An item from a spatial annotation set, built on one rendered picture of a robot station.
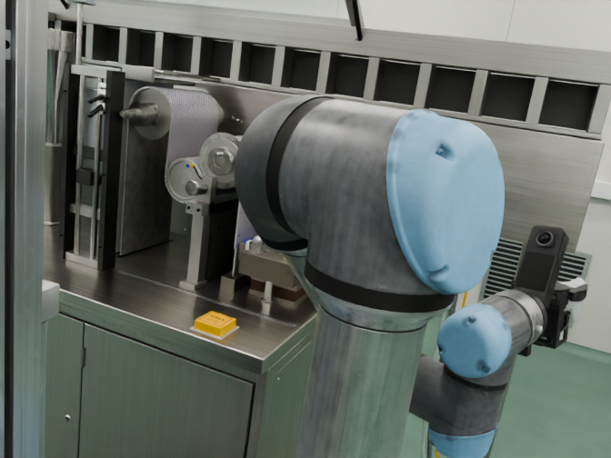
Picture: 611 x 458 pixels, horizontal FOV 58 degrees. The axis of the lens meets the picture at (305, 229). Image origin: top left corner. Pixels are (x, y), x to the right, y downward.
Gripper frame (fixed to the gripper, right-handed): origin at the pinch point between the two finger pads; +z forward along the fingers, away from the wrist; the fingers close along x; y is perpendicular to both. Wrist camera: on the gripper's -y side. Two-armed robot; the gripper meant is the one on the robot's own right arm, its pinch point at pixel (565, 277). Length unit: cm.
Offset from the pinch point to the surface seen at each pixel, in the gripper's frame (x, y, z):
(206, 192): -91, -5, 1
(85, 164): -122, -11, -17
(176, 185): -104, -6, 0
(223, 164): -87, -13, 3
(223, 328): -67, 23, -13
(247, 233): -88, 7, 13
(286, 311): -70, 24, 10
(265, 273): -74, 15, 7
